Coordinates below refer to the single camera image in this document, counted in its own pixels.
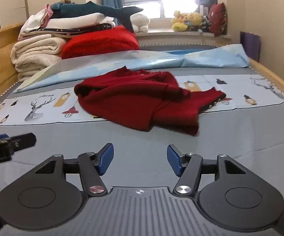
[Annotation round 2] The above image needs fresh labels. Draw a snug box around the dark red knit sweater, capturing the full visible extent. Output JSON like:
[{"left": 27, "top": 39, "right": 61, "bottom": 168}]
[{"left": 74, "top": 67, "right": 226, "bottom": 135}]

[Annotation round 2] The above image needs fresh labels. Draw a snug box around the cream folded blanket stack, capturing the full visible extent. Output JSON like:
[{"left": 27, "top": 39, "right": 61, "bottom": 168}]
[{"left": 10, "top": 34, "right": 66, "bottom": 82}]

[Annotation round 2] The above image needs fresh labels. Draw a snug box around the light blue folded sheet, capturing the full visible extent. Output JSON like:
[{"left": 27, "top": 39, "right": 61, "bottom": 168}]
[{"left": 14, "top": 44, "right": 249, "bottom": 93}]

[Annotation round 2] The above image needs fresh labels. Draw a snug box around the bright red folded blanket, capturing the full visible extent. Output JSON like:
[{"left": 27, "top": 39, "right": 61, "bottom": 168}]
[{"left": 61, "top": 26, "right": 140, "bottom": 59}]

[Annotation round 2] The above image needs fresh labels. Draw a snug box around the white folded bedding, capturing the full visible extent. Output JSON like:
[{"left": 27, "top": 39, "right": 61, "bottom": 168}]
[{"left": 18, "top": 9, "right": 116, "bottom": 41}]

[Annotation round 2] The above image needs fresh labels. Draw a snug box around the purple box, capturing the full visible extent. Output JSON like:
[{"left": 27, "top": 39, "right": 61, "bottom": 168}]
[{"left": 240, "top": 31, "right": 261, "bottom": 62}]

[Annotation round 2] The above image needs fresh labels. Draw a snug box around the yellow plush toy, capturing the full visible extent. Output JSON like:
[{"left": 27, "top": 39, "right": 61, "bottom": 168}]
[{"left": 171, "top": 11, "right": 203, "bottom": 31}]

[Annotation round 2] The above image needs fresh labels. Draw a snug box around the pink cloth item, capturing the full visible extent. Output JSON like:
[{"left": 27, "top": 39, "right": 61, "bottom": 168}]
[{"left": 41, "top": 4, "right": 53, "bottom": 28}]

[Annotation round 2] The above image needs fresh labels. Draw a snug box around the white plush toy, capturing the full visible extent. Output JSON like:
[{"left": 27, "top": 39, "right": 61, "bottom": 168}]
[{"left": 130, "top": 13, "right": 150, "bottom": 34}]

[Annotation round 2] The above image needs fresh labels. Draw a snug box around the dark red cushion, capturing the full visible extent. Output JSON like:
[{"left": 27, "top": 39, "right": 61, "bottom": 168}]
[{"left": 208, "top": 3, "right": 227, "bottom": 37}]

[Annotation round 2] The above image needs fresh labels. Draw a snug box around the teal shark plush toy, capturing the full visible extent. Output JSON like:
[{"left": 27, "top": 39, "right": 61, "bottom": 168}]
[{"left": 50, "top": 1, "right": 143, "bottom": 32}]

